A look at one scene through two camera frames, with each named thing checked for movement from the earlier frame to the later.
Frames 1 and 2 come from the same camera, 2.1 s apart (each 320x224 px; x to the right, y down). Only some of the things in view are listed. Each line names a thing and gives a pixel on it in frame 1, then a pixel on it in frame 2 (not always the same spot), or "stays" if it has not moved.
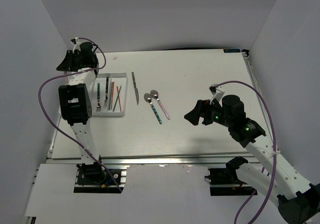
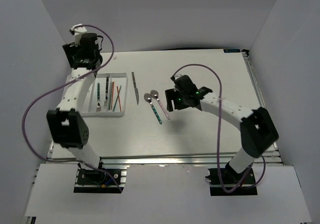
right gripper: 203,107 → 171,94
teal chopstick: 110,98 stays
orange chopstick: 118,93 stays
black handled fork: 107,89 stays
